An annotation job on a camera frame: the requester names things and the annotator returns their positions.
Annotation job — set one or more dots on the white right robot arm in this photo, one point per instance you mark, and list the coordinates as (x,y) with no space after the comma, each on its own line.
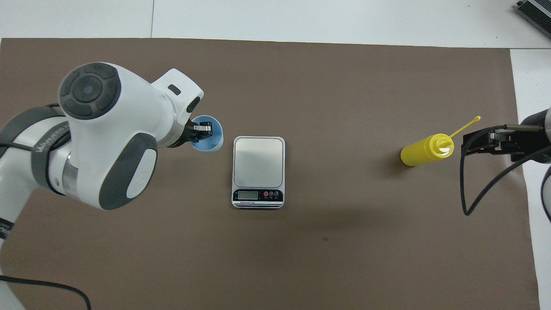
(548,122)

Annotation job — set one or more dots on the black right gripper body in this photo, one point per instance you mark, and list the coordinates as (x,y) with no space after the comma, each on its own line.
(531,142)

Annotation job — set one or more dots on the silver digital kitchen scale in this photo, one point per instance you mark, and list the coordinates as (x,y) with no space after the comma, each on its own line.
(258,161)

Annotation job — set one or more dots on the brown table mat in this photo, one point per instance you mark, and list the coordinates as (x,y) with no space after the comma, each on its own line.
(301,258)

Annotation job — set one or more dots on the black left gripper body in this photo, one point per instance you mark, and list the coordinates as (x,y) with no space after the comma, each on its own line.
(183,137)

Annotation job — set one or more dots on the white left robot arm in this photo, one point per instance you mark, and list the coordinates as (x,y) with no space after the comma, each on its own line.
(107,129)

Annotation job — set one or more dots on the grey metal device box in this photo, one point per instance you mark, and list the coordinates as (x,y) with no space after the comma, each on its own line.
(538,13)

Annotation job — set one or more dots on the light blue plastic cup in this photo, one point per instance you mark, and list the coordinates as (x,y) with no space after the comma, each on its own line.
(213,145)

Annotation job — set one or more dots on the yellow squeeze bottle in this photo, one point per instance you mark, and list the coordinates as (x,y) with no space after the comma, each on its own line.
(419,153)

